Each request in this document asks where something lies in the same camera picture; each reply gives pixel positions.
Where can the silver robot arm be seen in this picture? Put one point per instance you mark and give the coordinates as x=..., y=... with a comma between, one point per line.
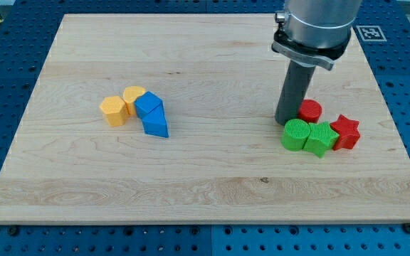
x=314, y=32

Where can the green star block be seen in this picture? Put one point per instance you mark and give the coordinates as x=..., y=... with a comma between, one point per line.
x=321, y=139

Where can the red star block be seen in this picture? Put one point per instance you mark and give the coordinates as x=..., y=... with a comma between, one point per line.
x=348, y=132

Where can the wooden board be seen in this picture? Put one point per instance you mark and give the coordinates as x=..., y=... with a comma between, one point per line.
x=223, y=162

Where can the blue triangle block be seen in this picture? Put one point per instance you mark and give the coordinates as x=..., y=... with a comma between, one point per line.
x=155, y=123

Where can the blue cube block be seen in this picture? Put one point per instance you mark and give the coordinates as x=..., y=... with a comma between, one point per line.
x=147, y=103

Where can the yellow cylinder block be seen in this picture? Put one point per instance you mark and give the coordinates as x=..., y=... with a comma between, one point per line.
x=130, y=95

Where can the green cylinder block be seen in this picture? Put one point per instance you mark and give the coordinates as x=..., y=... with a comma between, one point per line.
x=295, y=134

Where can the yellow hexagon block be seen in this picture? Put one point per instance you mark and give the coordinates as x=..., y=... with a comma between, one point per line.
x=114, y=111

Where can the red cylinder block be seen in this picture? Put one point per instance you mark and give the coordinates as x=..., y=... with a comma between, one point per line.
x=310, y=111

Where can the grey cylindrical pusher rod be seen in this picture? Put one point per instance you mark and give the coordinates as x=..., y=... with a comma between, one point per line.
x=295, y=86

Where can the white fiducial marker tag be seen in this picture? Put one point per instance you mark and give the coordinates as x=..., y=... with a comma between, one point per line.
x=370, y=33

